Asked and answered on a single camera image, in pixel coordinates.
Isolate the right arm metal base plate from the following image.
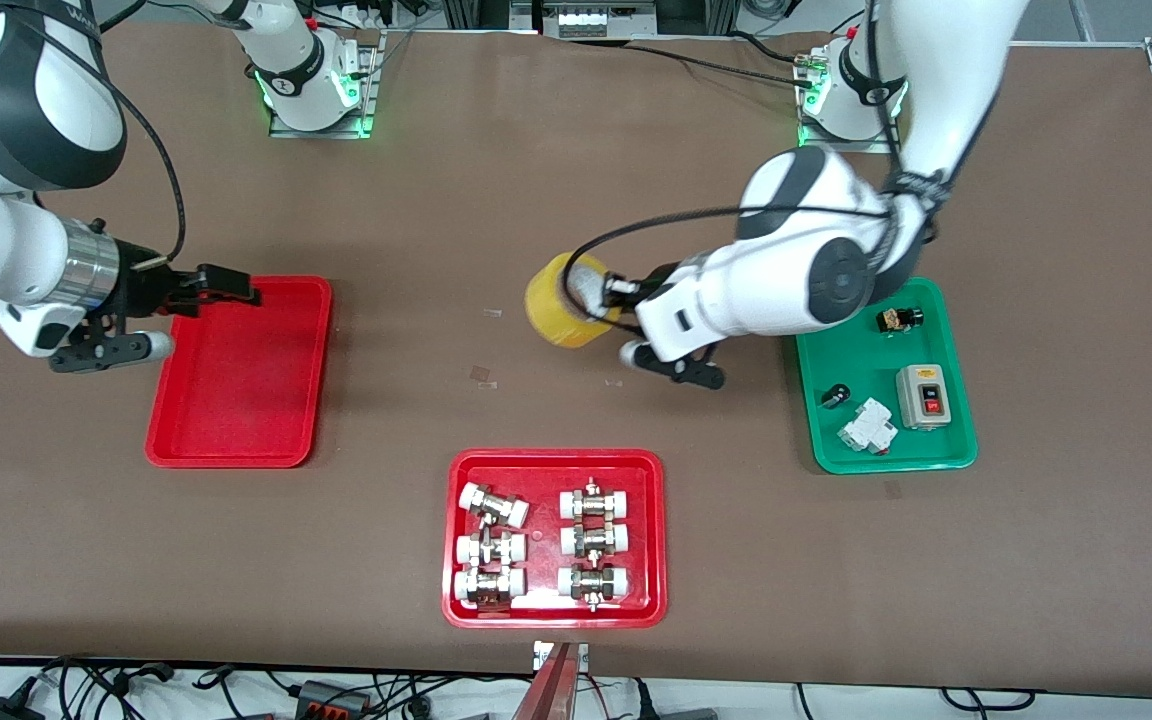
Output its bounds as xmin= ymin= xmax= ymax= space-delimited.
xmin=269 ymin=28 xmax=379 ymax=139

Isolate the green plastic tray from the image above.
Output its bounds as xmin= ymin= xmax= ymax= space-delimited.
xmin=794 ymin=277 xmax=979 ymax=475

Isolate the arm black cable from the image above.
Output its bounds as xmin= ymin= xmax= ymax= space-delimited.
xmin=0 ymin=0 xmax=187 ymax=267
xmin=558 ymin=0 xmax=947 ymax=326

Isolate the yellow packing tape roll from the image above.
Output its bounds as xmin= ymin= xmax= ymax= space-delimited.
xmin=524 ymin=252 xmax=629 ymax=349

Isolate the silver metal bracket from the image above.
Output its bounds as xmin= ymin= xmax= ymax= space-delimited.
xmin=533 ymin=640 xmax=591 ymax=672

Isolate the long black table cable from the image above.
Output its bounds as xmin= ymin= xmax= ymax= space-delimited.
xmin=626 ymin=42 xmax=817 ymax=89

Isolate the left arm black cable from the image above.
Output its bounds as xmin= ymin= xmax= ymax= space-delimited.
xmin=558 ymin=0 xmax=947 ymax=326

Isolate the silver power strip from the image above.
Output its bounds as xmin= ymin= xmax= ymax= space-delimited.
xmin=556 ymin=0 xmax=658 ymax=40

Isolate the black and orange device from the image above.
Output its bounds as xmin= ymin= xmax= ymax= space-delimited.
xmin=294 ymin=679 xmax=374 ymax=717

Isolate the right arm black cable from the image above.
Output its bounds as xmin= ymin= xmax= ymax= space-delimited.
xmin=0 ymin=0 xmax=187 ymax=267

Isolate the empty red plastic tray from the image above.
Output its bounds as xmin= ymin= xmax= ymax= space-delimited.
xmin=144 ymin=275 xmax=334 ymax=469

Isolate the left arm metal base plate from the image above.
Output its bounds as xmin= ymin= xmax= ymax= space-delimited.
xmin=798 ymin=50 xmax=902 ymax=154

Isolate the red tray holding fittings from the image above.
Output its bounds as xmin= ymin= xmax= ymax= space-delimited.
xmin=441 ymin=448 xmax=669 ymax=630

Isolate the white circuit breaker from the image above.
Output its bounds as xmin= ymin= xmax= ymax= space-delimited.
xmin=836 ymin=397 xmax=900 ymax=456

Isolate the short black table cable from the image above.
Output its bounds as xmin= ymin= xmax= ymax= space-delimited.
xmin=731 ymin=32 xmax=809 ymax=64

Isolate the grey push button switch box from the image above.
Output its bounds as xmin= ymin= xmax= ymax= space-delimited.
xmin=894 ymin=363 xmax=957 ymax=432

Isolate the red metal bar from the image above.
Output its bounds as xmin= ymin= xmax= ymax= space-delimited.
xmin=510 ymin=643 xmax=579 ymax=720

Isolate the white pipe union fitting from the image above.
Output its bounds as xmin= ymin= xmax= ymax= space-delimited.
xmin=458 ymin=482 xmax=531 ymax=529
xmin=560 ymin=520 xmax=632 ymax=559
xmin=557 ymin=562 xmax=631 ymax=611
xmin=453 ymin=566 xmax=527 ymax=609
xmin=455 ymin=528 xmax=528 ymax=569
xmin=559 ymin=478 xmax=632 ymax=521

